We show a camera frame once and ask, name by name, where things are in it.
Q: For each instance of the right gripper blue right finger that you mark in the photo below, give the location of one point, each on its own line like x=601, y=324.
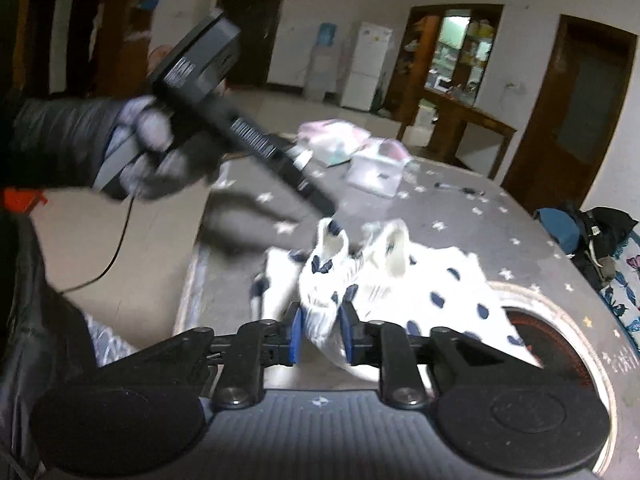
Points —
x=388, y=348

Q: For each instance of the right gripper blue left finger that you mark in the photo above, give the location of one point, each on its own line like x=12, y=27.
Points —
x=245, y=355

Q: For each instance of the white navy polka dot pants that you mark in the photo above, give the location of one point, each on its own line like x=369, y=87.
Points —
x=389, y=278

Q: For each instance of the gloved left hand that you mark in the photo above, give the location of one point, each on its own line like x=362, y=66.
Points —
x=119, y=148

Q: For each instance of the water dispenser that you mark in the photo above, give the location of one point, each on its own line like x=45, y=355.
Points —
x=319, y=74

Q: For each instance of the round induction cooker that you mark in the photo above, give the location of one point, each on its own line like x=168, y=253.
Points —
x=560, y=345

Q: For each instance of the white refrigerator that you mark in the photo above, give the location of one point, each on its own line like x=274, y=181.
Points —
x=363, y=65

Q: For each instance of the black pen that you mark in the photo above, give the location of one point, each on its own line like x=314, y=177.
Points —
x=461, y=189

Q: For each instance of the white tissue box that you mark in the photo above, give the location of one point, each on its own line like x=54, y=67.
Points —
x=377, y=167

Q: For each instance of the blue sofa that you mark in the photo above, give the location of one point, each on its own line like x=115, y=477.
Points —
x=561, y=227

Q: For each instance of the butterfly print pillow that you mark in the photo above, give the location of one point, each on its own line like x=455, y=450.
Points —
x=622, y=294

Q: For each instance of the black bag on sofa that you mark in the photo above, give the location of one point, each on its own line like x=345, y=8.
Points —
x=602, y=231

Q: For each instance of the dark wooden door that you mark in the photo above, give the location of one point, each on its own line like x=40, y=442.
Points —
x=575, y=115

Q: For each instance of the wooden side table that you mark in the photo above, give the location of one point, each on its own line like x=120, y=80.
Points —
x=453, y=118

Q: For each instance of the wooden display cabinet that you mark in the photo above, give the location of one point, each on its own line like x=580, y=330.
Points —
x=447, y=48

